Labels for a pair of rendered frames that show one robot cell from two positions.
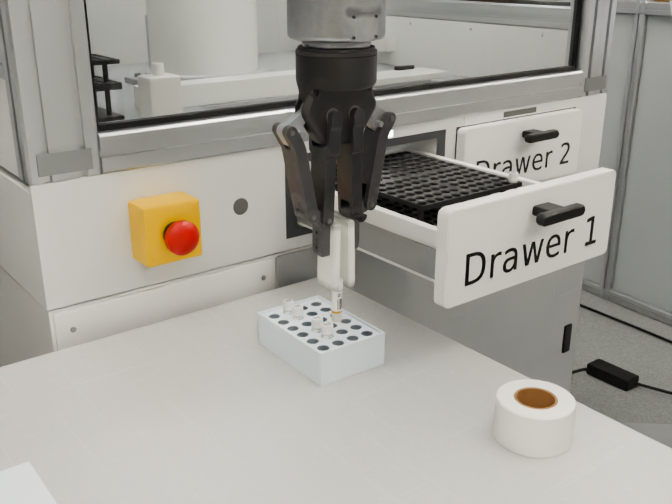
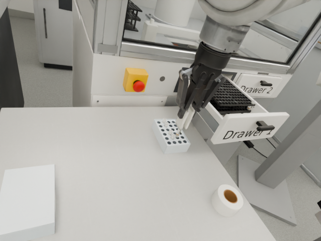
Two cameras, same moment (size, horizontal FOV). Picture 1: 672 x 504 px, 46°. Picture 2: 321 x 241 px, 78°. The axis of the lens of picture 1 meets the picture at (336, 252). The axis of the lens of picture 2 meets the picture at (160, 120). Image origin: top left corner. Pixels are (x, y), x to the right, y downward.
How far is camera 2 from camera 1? 0.28 m
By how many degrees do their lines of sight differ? 17
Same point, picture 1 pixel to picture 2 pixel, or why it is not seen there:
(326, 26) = (216, 40)
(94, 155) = (118, 49)
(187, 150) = (150, 56)
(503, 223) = (244, 124)
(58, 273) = (97, 83)
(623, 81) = not seen: hidden behind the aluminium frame
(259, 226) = (165, 86)
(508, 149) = (253, 84)
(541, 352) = not seen: hidden behind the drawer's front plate
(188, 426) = (117, 155)
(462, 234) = (230, 125)
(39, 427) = (72, 137)
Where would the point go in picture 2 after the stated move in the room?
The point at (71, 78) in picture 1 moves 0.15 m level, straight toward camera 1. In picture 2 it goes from (117, 18) to (109, 34)
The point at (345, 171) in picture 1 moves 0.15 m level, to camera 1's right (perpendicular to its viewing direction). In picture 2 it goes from (199, 93) to (254, 114)
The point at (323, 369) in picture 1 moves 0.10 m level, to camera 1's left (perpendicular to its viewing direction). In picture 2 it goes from (166, 149) to (136, 137)
